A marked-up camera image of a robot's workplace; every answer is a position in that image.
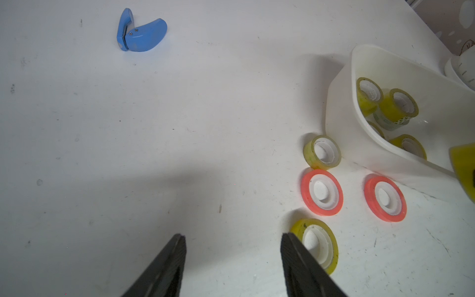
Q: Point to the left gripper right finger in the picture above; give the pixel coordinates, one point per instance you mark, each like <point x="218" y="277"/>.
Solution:
<point x="304" y="277"/>

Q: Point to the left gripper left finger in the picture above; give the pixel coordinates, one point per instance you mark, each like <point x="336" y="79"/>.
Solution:
<point x="163" y="277"/>

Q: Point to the yellow tape roll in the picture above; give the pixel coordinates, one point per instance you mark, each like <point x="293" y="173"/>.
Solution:
<point x="463" y="163"/>
<point x="398" y="104"/>
<point x="409" y="144"/>
<point x="369" y="95"/>
<point x="320" y="241"/>

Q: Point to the yellow tape roll front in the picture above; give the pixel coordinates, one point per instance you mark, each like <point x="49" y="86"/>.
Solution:
<point x="463" y="163"/>

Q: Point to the clear tape roll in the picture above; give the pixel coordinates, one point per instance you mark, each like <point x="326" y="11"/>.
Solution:
<point x="322" y="153"/>
<point x="387" y="123"/>

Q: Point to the red tape roll left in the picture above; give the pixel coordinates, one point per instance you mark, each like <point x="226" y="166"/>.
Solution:
<point x="321" y="193"/>

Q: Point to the red tape roll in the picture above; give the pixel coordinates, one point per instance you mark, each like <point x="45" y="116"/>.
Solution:
<point x="385" y="199"/>
<point x="321" y="193"/>

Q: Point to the red tape roll right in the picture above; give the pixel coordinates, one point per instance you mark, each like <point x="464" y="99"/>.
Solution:
<point x="385" y="199"/>

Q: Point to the white plastic storage box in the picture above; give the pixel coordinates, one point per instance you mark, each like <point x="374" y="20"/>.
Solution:
<point x="446" y="119"/>

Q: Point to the blue tape dispenser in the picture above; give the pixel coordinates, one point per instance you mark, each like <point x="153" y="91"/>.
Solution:
<point x="142" y="38"/>

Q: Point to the white utensil holder cup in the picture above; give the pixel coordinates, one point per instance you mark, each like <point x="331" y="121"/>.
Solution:
<point x="461" y="68"/>

